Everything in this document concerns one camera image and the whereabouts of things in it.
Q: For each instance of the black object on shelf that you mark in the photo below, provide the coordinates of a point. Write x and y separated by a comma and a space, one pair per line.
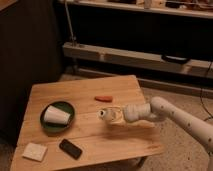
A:
177, 60

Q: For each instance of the white paper cup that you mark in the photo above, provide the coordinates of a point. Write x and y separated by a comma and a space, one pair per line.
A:
55, 115

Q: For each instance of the long wooden shelf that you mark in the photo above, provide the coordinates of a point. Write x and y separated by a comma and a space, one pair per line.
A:
137, 59

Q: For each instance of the small orange carrot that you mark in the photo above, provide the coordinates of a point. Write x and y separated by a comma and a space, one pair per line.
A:
104, 98

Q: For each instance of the white square sponge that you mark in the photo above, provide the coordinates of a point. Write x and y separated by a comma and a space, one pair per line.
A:
34, 151

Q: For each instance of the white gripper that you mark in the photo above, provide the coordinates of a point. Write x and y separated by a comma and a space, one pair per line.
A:
117, 114

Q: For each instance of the metal stand pole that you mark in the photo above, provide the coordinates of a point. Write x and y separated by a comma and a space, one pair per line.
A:
72, 36

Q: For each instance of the black smartphone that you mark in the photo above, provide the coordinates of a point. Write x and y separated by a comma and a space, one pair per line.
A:
70, 148

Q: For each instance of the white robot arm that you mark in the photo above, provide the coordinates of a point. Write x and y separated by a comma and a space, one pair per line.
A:
159, 108

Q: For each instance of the clear plastic bottle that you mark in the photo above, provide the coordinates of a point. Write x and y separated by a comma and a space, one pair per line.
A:
107, 114

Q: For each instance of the wooden side table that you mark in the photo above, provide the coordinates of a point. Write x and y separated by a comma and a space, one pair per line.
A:
99, 143

